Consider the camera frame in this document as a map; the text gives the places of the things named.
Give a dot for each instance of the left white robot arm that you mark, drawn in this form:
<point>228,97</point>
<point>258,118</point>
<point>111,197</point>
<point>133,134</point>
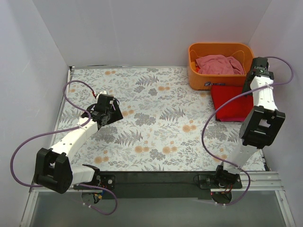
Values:
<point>53,168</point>

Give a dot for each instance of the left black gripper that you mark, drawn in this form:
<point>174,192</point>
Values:
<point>116,111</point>

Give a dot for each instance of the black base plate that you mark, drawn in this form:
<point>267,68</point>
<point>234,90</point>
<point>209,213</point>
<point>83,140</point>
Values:
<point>162,184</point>

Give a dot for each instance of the floral patterned table mat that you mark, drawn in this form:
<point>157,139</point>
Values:
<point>166,125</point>

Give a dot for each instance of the red t shirt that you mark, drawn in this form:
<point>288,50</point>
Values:
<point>235,111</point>

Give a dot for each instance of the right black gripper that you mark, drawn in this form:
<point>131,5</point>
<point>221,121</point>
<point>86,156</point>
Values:
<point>246,83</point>

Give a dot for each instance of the orange plastic basket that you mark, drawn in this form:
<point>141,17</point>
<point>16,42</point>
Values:
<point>239,51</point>

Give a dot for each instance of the aluminium frame rail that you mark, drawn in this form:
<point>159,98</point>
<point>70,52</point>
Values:
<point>261,202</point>

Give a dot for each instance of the pink crumpled t shirt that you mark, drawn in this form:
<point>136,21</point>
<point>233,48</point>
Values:
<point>219,65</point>

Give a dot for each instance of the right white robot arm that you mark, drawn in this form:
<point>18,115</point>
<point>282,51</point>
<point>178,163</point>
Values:
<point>259,128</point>

